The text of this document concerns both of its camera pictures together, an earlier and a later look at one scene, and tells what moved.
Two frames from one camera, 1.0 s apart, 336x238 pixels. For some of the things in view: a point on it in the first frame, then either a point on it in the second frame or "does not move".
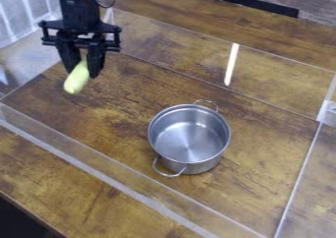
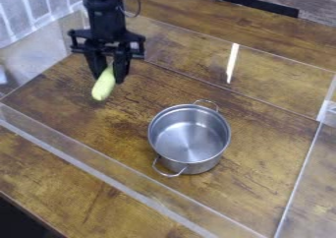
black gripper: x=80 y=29 to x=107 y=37
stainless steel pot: x=190 y=135 does not move
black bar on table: x=280 y=8 does not move
